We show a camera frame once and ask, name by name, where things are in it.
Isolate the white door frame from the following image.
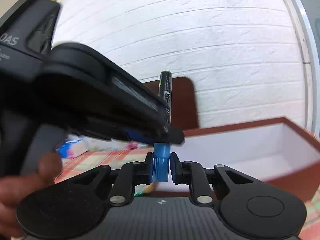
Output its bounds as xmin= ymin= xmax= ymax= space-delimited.
xmin=272 ymin=0 xmax=320 ymax=135

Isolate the plaid blanket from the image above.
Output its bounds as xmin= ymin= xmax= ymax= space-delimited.
xmin=54 ymin=149 xmax=320 ymax=240

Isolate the blue tissue pack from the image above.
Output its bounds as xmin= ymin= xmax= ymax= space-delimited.
xmin=56 ymin=135 xmax=89 ymax=158

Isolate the brown box lid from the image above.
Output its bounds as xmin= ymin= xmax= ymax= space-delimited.
xmin=142 ymin=76 xmax=200 ymax=131

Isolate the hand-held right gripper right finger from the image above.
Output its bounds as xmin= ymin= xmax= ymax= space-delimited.
xmin=170 ymin=153 xmax=253 ymax=207

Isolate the black marker with blue cap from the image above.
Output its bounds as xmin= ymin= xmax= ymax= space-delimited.
xmin=151 ymin=71 xmax=173 ymax=182

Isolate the brown cardboard box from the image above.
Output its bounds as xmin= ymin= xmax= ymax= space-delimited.
xmin=150 ymin=116 xmax=320 ymax=202

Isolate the floral printed board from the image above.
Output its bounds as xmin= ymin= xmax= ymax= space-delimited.
xmin=85 ymin=137 xmax=150 ymax=153

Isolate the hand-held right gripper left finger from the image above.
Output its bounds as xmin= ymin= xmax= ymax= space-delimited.
xmin=75 ymin=152 xmax=153 ymax=207

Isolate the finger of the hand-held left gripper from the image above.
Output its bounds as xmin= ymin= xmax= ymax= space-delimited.
xmin=75 ymin=66 xmax=185 ymax=145

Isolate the person's left hand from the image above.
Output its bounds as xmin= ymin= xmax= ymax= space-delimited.
xmin=0 ymin=153 xmax=62 ymax=239

